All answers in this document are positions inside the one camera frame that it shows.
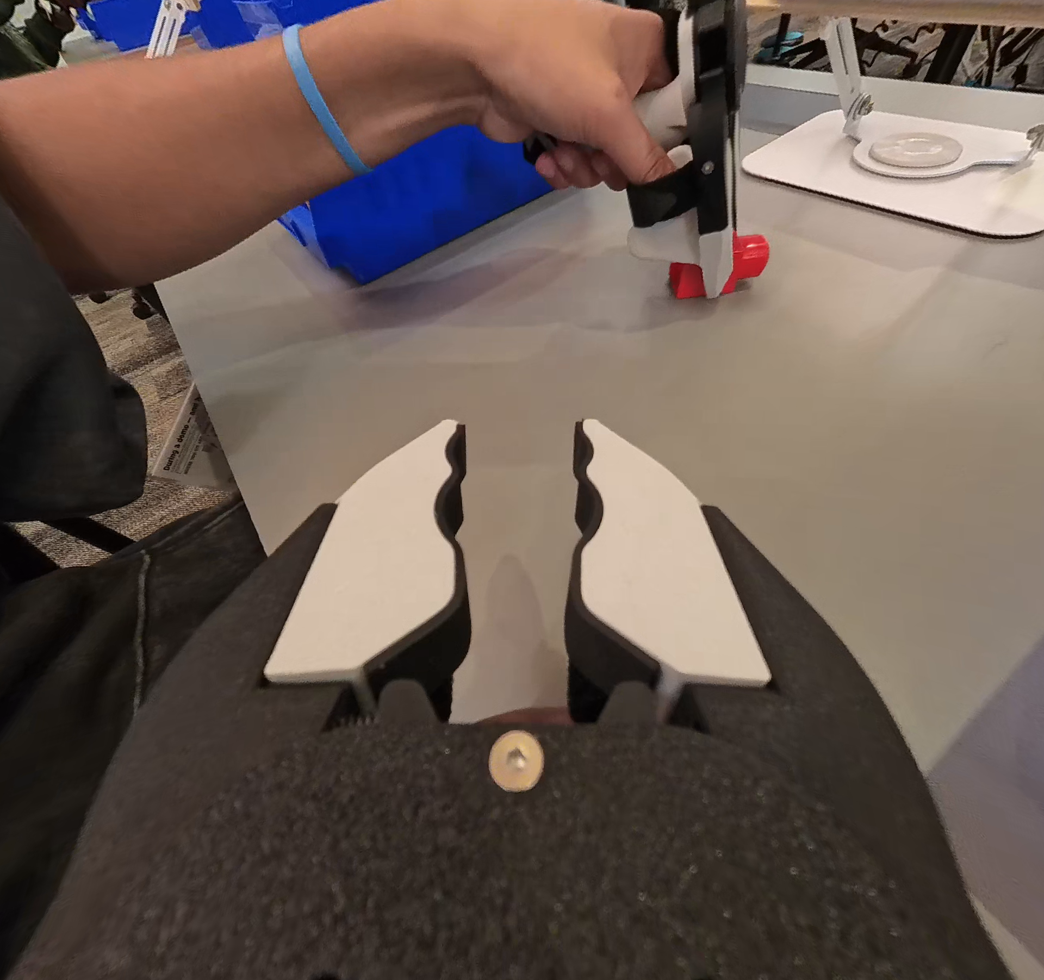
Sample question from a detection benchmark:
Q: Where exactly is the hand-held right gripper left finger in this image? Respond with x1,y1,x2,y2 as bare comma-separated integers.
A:
262,418,475,727

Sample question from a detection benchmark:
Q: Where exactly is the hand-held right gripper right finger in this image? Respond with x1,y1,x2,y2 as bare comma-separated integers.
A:
565,417,773,727

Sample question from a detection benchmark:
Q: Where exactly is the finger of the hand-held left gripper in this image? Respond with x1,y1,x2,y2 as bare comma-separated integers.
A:
697,225,740,301
626,225,705,263

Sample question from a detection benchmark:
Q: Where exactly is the small red toy block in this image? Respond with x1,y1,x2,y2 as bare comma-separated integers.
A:
669,231,770,300

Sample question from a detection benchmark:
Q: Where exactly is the grey desk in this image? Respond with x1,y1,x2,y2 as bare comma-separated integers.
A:
155,58,1044,980

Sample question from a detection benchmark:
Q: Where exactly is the person's left hand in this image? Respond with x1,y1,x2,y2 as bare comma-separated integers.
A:
457,0,680,189

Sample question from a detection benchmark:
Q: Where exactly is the blue wristband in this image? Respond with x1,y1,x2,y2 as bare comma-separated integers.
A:
281,24,375,176

